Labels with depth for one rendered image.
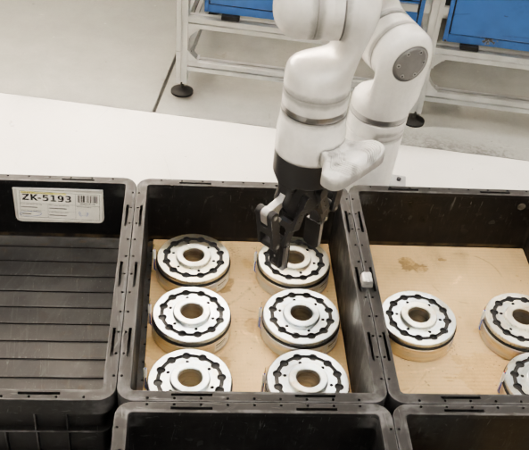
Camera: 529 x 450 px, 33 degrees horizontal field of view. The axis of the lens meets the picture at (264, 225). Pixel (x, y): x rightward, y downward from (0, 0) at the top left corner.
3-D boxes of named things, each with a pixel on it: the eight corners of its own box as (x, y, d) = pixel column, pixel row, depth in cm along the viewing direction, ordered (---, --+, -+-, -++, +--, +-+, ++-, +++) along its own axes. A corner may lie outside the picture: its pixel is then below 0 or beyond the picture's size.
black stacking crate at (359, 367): (139, 242, 135) (138, 181, 127) (334, 247, 137) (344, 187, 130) (119, 465, 104) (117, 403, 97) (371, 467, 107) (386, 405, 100)
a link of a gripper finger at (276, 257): (278, 225, 103) (275, 258, 106) (260, 237, 101) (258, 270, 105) (288, 231, 103) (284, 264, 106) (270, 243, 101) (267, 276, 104)
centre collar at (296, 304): (281, 302, 120) (282, 298, 120) (318, 303, 120) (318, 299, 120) (284, 329, 116) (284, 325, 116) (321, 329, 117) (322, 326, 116)
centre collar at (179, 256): (176, 245, 127) (176, 242, 127) (210, 246, 127) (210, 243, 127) (175, 269, 123) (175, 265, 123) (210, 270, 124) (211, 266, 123)
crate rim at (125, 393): (137, 191, 129) (137, 177, 127) (344, 196, 131) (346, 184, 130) (116, 414, 98) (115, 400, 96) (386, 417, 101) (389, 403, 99)
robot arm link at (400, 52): (446, 32, 128) (418, 129, 140) (411, -1, 134) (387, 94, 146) (391, 42, 124) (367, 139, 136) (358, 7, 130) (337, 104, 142)
